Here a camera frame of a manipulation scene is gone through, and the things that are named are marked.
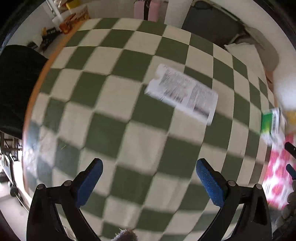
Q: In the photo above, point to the white pillow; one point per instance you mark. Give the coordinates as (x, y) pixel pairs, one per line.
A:
(245, 58)

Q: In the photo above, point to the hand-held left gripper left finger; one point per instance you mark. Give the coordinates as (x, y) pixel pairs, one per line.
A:
(90, 183)

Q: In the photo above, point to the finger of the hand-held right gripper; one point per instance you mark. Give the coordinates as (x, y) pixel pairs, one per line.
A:
(291, 170)
(290, 148)

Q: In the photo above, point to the pink suitcase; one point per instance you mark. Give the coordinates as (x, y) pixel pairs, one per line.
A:
(148, 9)

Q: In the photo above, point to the red gift box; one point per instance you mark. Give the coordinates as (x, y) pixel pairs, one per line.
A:
(81, 14)

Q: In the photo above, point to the orange snack box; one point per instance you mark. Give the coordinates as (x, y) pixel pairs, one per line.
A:
(68, 23)

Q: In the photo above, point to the yellow bucket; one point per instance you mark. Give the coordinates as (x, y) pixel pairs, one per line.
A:
(71, 4)

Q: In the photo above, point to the white printed packet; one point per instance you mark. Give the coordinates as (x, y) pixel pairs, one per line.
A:
(182, 92)

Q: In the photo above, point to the grey cushion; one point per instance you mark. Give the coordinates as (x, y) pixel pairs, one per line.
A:
(266, 46)

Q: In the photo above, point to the red and white patterned packet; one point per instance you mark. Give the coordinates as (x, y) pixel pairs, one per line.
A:
(277, 183)

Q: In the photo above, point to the white green medicine box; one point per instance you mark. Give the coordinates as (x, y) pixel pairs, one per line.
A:
(270, 125)

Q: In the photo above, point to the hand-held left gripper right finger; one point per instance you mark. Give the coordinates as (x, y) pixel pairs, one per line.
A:
(210, 185)

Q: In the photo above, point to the green white checkered tablecloth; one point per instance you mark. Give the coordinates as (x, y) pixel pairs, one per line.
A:
(138, 148)

